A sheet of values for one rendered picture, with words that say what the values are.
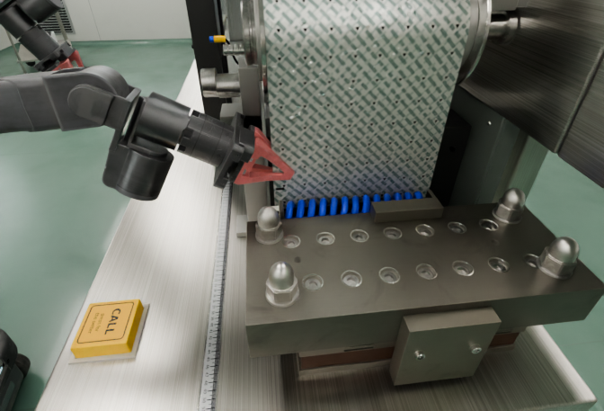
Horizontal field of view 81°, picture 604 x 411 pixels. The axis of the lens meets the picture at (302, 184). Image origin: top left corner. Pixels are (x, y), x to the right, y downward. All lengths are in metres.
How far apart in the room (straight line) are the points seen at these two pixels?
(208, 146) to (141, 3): 5.83
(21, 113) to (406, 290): 0.45
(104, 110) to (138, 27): 5.91
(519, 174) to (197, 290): 0.65
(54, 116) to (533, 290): 0.55
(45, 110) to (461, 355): 0.52
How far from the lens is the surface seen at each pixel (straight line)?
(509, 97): 0.57
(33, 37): 1.03
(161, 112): 0.44
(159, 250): 0.68
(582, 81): 0.48
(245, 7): 0.46
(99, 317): 0.58
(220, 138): 0.45
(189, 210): 0.75
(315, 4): 0.44
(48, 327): 1.93
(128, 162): 0.47
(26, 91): 0.46
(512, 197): 0.54
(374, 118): 0.48
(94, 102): 0.43
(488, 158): 0.62
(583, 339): 1.96
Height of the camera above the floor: 1.35
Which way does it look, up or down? 35 degrees down
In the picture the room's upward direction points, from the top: straight up
